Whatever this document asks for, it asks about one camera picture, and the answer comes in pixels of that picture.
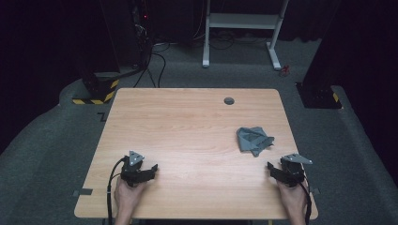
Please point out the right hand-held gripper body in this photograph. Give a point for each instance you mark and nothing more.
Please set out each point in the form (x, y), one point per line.
(292, 173)

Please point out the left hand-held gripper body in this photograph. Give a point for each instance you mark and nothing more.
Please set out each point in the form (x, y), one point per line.
(133, 175)

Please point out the grey-blue microfibre cloth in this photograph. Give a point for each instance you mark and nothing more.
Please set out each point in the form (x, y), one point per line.
(253, 140)

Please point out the person's left hand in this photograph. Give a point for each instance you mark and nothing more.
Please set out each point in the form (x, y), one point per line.
(128, 197)

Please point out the person's right hand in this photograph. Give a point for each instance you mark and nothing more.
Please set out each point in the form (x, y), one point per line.
(295, 200)

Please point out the grey tape piece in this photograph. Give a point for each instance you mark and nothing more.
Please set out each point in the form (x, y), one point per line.
(84, 192)
(314, 190)

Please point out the black floor tape mark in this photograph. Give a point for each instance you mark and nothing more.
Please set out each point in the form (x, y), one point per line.
(102, 117)

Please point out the grey round table grommet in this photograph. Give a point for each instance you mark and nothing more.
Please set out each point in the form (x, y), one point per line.
(229, 101)

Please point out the black yellow striped stand base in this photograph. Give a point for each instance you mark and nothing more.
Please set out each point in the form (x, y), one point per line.
(100, 92)

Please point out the small red object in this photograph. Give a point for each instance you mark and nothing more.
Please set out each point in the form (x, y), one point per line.
(284, 71)

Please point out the black equipment rack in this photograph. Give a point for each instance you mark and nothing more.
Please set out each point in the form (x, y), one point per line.
(134, 31)

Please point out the white metal stand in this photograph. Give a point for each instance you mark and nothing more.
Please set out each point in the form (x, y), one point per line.
(241, 21)

